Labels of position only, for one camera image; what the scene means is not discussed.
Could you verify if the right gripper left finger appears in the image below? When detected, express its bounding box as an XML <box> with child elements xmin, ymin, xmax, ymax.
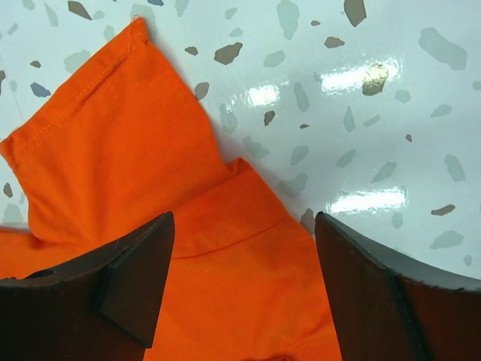
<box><xmin>1</xmin><ymin>212</ymin><xmax>174</xmax><ymax>360</ymax></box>

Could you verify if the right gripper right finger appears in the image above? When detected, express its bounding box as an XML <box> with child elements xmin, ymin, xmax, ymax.
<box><xmin>315</xmin><ymin>212</ymin><xmax>480</xmax><ymax>360</ymax></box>

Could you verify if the orange t shirt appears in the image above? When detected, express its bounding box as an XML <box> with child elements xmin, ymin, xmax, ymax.
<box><xmin>1</xmin><ymin>17</ymin><xmax>341</xmax><ymax>360</ymax></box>

